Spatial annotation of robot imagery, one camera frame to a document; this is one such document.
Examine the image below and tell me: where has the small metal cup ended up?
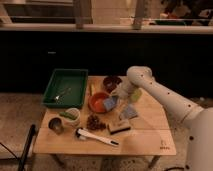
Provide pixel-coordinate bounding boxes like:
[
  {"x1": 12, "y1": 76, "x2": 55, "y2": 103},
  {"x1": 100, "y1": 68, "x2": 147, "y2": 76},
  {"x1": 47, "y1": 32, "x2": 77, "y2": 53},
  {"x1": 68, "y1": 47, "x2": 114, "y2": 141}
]
[{"x1": 48, "y1": 117, "x2": 64, "y2": 135}]

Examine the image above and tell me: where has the wooden table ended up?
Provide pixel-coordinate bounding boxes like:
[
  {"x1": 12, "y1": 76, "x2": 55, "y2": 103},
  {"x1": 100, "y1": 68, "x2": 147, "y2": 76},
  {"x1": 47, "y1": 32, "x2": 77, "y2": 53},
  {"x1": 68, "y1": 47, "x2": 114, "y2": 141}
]
[{"x1": 32, "y1": 75, "x2": 177, "y2": 169}]

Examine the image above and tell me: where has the white handled brush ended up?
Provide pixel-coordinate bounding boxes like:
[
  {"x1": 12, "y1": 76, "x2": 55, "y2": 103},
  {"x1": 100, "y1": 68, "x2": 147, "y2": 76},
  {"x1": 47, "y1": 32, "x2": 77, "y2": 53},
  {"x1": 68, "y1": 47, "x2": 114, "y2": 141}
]
[{"x1": 76, "y1": 128, "x2": 119, "y2": 146}]

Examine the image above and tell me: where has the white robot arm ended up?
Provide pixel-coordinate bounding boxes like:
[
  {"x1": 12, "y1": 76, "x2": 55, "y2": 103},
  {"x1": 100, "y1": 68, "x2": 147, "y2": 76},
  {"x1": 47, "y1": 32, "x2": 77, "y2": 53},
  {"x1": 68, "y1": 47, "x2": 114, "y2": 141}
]
[{"x1": 113, "y1": 66, "x2": 213, "y2": 171}]

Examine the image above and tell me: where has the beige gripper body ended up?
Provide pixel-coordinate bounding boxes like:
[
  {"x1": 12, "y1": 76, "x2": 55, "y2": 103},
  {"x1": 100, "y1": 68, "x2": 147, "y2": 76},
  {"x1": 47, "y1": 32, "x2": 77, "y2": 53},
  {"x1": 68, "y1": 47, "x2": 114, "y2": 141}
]
[{"x1": 111, "y1": 85, "x2": 129, "y2": 99}]

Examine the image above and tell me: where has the metal fork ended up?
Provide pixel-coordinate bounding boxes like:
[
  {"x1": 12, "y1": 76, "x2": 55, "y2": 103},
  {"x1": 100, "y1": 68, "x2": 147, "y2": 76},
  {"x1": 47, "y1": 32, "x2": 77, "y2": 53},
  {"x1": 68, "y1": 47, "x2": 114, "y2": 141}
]
[{"x1": 53, "y1": 88, "x2": 71, "y2": 101}]

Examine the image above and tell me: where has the light green cup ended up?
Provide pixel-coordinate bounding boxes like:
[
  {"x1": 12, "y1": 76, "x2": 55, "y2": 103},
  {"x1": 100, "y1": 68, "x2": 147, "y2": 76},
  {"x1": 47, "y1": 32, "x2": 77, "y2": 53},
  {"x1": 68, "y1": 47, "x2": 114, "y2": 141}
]
[{"x1": 130, "y1": 89, "x2": 142, "y2": 103}]

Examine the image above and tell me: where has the green cucumber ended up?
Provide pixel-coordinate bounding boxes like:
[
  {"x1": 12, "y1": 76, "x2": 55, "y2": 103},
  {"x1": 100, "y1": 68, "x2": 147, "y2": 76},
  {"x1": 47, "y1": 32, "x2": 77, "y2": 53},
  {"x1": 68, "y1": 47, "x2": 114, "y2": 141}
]
[{"x1": 59, "y1": 112, "x2": 77, "y2": 120}]

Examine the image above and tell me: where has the blue sponge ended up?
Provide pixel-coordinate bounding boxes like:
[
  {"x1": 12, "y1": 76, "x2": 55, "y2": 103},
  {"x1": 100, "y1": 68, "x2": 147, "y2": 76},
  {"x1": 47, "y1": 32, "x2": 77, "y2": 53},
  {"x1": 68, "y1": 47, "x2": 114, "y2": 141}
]
[{"x1": 103, "y1": 97, "x2": 117, "y2": 111}]

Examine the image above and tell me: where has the red orange bowl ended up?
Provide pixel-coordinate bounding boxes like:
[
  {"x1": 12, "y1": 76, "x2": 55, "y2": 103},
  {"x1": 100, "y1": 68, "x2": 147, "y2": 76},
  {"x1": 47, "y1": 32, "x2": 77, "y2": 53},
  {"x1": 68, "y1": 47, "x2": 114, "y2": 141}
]
[{"x1": 88, "y1": 92, "x2": 110, "y2": 113}]

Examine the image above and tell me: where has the green plastic tray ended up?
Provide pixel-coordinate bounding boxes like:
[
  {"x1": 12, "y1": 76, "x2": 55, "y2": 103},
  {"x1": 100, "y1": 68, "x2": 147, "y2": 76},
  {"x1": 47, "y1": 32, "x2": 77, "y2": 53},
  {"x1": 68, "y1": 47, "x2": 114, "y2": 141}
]
[{"x1": 42, "y1": 69, "x2": 88, "y2": 109}]

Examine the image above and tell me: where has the grey blue cloth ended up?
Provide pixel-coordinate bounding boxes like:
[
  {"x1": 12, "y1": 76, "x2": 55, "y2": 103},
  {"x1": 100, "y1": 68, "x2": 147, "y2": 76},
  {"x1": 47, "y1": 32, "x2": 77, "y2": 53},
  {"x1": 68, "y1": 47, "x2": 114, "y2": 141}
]
[{"x1": 119, "y1": 104, "x2": 138, "y2": 120}]

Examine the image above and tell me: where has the small green yellow vegetable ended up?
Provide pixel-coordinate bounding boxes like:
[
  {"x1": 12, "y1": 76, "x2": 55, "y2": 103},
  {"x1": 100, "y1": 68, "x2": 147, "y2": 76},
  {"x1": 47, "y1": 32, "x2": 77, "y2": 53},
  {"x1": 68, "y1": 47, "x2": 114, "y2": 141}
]
[{"x1": 89, "y1": 84, "x2": 95, "y2": 96}]

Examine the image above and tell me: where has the dark maroon bowl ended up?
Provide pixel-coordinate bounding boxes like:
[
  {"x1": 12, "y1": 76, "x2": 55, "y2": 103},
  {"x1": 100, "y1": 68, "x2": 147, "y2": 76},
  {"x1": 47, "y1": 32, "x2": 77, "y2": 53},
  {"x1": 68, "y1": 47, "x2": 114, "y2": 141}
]
[{"x1": 103, "y1": 76, "x2": 122, "y2": 93}]

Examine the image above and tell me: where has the wooden block brush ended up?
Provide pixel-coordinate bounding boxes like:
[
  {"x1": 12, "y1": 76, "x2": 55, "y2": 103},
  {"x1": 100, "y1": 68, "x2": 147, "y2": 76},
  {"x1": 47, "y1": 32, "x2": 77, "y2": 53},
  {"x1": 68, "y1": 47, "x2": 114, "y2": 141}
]
[{"x1": 108, "y1": 120, "x2": 131, "y2": 134}]

